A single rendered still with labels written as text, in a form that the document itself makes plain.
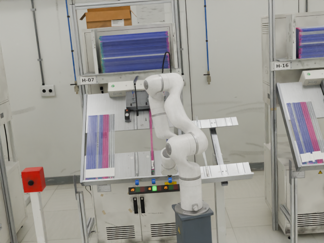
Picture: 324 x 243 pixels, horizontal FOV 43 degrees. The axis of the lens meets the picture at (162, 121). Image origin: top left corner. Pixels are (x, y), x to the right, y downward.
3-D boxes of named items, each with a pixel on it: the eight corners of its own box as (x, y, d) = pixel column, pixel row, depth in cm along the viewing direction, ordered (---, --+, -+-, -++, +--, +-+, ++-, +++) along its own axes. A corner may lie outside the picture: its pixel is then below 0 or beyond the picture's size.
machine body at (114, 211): (188, 249, 322) (183, 173, 308) (98, 255, 323) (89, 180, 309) (183, 212, 385) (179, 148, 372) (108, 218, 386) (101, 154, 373)
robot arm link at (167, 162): (175, 154, 253) (160, 157, 252) (174, 144, 241) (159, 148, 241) (178, 167, 249) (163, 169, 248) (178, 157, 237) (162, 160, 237)
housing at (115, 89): (174, 97, 315) (174, 86, 303) (110, 101, 316) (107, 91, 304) (174, 88, 319) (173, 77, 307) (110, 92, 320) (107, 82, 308)
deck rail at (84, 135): (85, 185, 282) (83, 182, 276) (82, 186, 282) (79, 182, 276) (88, 98, 317) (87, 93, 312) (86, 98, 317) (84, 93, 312)
